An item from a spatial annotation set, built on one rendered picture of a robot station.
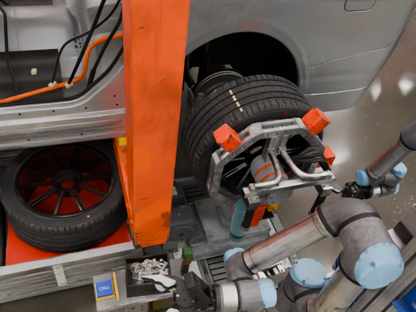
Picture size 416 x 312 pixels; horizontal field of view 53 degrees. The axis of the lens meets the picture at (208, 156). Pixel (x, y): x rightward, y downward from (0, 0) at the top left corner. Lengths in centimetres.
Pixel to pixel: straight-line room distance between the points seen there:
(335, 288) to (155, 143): 75
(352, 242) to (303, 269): 40
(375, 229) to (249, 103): 89
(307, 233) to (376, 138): 266
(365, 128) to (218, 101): 218
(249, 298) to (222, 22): 118
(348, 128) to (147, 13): 281
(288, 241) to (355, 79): 146
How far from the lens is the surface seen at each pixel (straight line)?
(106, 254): 216
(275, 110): 179
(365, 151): 360
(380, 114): 405
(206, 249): 247
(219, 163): 177
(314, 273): 147
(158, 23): 118
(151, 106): 135
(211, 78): 217
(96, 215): 215
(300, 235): 119
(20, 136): 211
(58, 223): 215
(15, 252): 240
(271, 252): 123
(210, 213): 252
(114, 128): 211
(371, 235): 108
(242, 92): 183
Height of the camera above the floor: 226
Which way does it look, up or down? 46 degrees down
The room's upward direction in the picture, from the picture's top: 10 degrees clockwise
